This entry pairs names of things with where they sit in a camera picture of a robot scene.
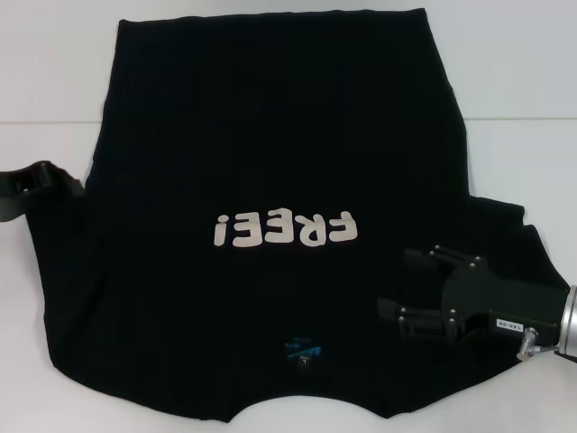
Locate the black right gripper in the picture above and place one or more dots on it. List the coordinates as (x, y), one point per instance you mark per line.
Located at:
(500, 297)

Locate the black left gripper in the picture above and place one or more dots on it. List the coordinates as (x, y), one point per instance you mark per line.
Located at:
(11, 198)

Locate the black shirt with FREE print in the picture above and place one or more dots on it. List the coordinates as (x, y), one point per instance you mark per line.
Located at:
(270, 135)

